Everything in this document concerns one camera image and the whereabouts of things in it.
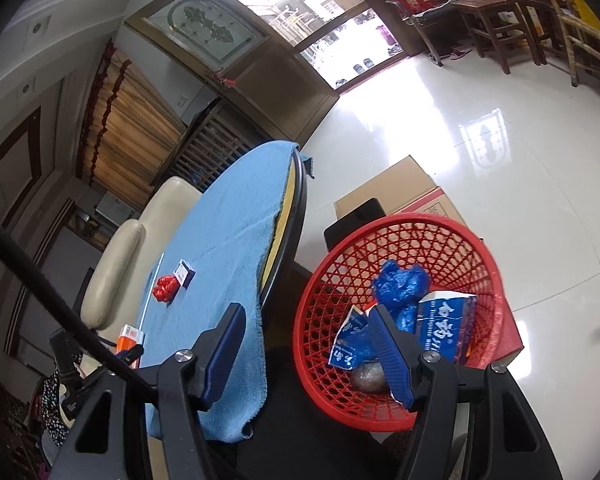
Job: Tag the dark slipper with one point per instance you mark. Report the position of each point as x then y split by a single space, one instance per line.
358 68
370 64

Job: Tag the blue tablecloth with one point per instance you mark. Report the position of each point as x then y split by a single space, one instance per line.
219 240

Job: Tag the round black-rimmed table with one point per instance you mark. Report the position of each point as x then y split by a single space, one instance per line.
286 200

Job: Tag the red slipper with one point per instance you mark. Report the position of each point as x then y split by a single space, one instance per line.
461 54

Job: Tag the tan window curtain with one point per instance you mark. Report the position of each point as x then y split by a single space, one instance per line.
129 135

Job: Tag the dark floral cloth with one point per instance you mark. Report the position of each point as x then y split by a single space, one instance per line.
54 410

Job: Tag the red plastic basket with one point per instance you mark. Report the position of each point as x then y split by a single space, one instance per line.
430 240

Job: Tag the black phone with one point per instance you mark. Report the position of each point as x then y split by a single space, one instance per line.
355 220

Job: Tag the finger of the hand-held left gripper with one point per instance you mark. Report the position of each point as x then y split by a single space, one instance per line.
129 356

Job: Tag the wooden glass-panel door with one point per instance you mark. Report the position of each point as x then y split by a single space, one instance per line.
260 85

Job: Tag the dark blue foil packet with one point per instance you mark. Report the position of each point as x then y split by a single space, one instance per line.
351 332

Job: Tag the purple bag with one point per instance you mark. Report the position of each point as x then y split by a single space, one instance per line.
385 35

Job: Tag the metal frame chair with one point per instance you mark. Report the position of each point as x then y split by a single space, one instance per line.
425 15

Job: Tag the crumpled red wrapper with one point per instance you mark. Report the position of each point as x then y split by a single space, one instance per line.
164 288

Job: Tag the white standing air conditioner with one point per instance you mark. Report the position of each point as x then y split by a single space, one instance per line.
114 205

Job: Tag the white wall switch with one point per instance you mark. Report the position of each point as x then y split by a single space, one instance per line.
183 100

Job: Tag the orange white box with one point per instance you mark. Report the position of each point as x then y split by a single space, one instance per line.
128 340

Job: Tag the dark wooden stool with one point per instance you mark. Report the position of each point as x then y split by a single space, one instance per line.
485 2
540 5

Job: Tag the white purple small box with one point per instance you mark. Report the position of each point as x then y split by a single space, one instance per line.
182 272

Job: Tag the wooden baby crib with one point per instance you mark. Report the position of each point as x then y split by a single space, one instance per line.
209 150

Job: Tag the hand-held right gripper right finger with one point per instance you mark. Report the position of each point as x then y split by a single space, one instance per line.
392 355

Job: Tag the thin white stick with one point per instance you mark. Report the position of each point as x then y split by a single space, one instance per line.
152 290

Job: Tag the light wooden chair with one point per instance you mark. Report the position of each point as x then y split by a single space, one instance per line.
580 25

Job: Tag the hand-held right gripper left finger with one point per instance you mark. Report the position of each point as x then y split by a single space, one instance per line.
224 355

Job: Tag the brown cardboard box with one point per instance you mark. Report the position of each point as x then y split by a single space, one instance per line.
405 180

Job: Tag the red tassel door ornament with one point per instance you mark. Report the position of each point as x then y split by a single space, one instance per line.
223 81

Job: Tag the blue toothpaste box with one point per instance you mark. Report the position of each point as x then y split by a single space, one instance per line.
445 325

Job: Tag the white paper ball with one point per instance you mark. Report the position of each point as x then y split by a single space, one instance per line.
367 377

